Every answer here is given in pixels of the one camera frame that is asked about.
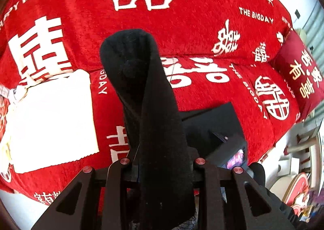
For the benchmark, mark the red wedding sofa cover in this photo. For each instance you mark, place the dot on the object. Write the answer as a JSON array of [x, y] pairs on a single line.
[[213, 52]]

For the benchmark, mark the white cloth mat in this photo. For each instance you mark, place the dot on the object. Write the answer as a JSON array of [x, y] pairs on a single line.
[[52, 124]]

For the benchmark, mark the grey crumpled garment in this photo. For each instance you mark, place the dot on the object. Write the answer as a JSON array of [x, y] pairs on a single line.
[[13, 95]]

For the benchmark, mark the black sleeved right forearm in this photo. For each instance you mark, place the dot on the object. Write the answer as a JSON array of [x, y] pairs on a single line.
[[287, 211]]

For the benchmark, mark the black gloved right hand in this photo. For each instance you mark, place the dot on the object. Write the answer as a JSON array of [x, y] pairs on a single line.
[[259, 173]]

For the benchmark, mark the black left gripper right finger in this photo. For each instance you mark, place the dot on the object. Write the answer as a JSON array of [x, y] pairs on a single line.
[[231, 199]]

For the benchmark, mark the round red decorative stool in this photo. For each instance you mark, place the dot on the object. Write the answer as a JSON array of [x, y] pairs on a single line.
[[297, 193]]

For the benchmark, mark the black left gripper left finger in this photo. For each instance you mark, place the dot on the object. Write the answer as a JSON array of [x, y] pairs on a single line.
[[94, 199]]

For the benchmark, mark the black pants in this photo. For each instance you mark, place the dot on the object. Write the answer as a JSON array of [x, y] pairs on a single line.
[[157, 131]]

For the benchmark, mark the dark red embroidered cushion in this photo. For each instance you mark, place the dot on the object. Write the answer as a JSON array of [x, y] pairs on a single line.
[[299, 69]]

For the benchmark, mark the red patterned cushion at left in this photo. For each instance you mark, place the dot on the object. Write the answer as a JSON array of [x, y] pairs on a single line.
[[4, 104]]

